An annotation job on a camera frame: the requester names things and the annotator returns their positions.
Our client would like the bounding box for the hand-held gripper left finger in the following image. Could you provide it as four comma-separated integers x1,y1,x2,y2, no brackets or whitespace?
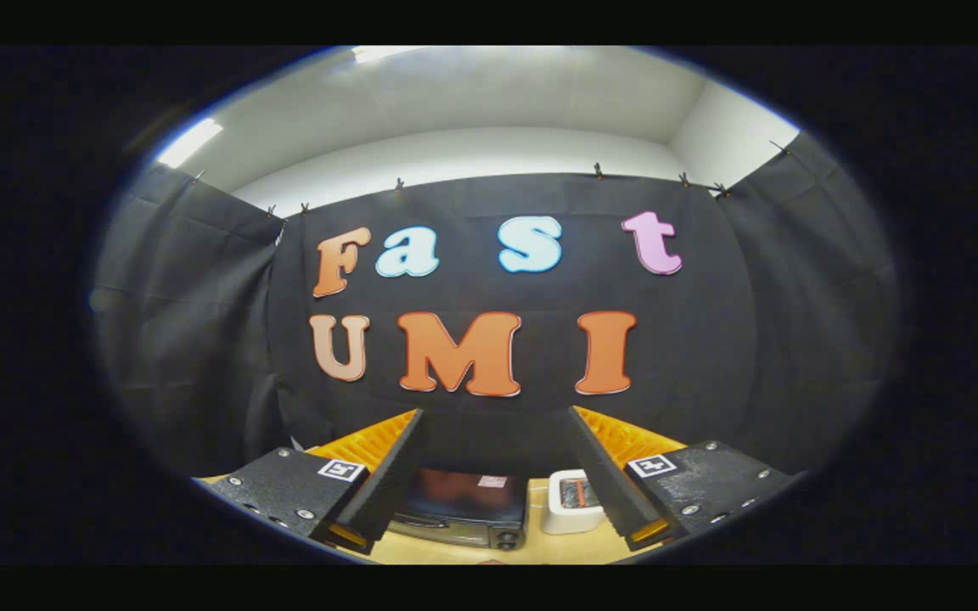
196,408,426,557

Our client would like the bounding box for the black toaster oven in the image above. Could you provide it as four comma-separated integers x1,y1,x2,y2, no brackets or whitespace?
387,468,531,551

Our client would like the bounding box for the long ceiling light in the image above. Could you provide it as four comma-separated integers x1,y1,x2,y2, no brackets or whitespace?
156,117,224,169

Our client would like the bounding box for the wide ceiling light panel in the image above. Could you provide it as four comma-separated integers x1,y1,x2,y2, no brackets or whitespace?
351,45,422,64

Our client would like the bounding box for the white pop-up toaster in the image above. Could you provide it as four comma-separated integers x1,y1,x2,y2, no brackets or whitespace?
540,469,607,535

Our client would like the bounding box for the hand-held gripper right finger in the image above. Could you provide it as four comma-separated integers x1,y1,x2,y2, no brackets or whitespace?
568,406,808,552

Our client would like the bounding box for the row of small cloth clips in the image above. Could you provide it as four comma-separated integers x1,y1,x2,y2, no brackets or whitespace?
194,140,791,217

